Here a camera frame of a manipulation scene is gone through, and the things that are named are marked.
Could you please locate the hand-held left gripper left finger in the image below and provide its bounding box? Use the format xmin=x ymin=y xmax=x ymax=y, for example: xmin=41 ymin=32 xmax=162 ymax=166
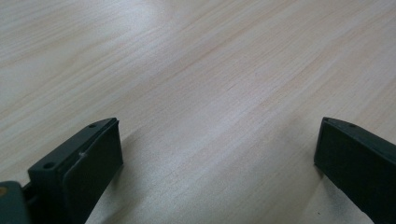
xmin=22 ymin=117 xmax=124 ymax=224

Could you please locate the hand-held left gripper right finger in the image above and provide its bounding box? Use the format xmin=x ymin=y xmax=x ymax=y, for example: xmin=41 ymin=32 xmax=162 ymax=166
xmin=313 ymin=117 xmax=396 ymax=224

